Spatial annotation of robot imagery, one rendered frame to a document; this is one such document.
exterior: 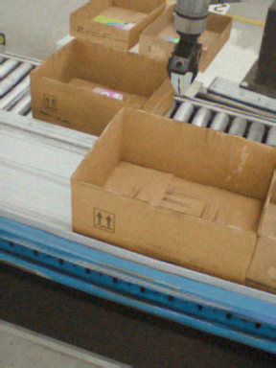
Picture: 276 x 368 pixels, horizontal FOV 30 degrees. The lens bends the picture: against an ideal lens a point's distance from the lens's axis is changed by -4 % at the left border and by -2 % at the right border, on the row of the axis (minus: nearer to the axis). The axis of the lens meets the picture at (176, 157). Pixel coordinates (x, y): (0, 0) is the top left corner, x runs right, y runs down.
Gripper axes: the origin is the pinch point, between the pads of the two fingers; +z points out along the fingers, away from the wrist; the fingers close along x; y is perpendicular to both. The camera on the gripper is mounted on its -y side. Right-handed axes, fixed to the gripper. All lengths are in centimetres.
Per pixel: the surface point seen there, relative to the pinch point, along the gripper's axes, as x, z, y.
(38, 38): 147, 95, 179
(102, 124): 21.1, 12.7, -7.3
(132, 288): -9, 12, -62
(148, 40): 26, 12, 51
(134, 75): 21.1, 10.9, 21.6
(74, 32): 60, 17, 55
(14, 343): 40, 94, -42
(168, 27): 26, 19, 81
